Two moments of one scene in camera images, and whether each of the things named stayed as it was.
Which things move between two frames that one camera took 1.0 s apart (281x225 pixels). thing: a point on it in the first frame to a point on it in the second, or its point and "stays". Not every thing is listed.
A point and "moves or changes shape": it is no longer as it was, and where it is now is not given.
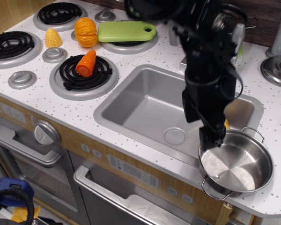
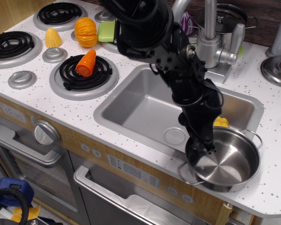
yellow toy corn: (52, 39) stays
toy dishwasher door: (113, 197) stays
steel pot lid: (276, 69) stays
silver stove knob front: (22, 79) stays
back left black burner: (60, 16) stays
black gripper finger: (218, 136) to (210, 147)
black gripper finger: (207, 140) to (199, 149)
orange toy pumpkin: (85, 31) stays
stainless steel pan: (242, 163) moves or changes shape
